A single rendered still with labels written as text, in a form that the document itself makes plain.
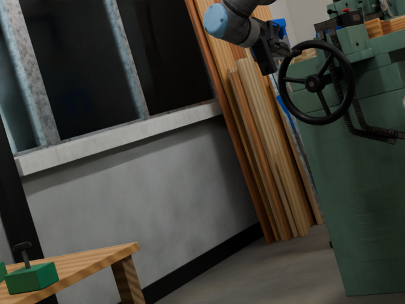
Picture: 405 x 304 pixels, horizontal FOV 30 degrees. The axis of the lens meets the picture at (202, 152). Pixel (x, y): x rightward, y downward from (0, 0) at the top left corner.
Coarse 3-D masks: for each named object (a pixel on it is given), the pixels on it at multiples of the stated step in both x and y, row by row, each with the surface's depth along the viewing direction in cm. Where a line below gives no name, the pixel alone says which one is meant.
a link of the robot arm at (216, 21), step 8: (208, 8) 215; (216, 8) 213; (224, 8) 212; (208, 16) 215; (216, 16) 213; (224, 16) 211; (232, 16) 212; (208, 24) 215; (216, 24) 212; (224, 24) 211; (232, 24) 213; (240, 24) 215; (248, 24) 219; (208, 32) 215; (216, 32) 213; (224, 32) 213; (232, 32) 215; (240, 32) 217; (248, 32) 219; (232, 40) 219; (240, 40) 220
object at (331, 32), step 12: (324, 36) 257; (336, 36) 254; (336, 72) 257; (336, 84) 256; (360, 108) 253; (348, 120) 256; (360, 120) 252; (360, 132) 254; (372, 132) 252; (384, 132) 250; (396, 132) 249
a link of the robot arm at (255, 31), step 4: (252, 20) 222; (252, 24) 220; (256, 24) 222; (252, 28) 220; (256, 28) 221; (252, 32) 220; (256, 32) 221; (248, 36) 220; (252, 36) 221; (256, 36) 222; (248, 40) 221; (252, 40) 222; (256, 40) 223; (240, 44) 222; (244, 44) 222; (248, 44) 223; (252, 44) 223
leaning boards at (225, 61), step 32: (192, 0) 427; (224, 64) 430; (256, 64) 438; (224, 96) 428; (256, 96) 424; (256, 128) 422; (288, 128) 438; (256, 160) 425; (288, 160) 440; (256, 192) 428; (288, 192) 418; (288, 224) 424
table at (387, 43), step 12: (384, 36) 255; (396, 36) 252; (372, 48) 258; (384, 48) 256; (396, 48) 253; (312, 60) 273; (336, 60) 257; (348, 60) 254; (288, 72) 280; (300, 72) 277; (312, 72) 274
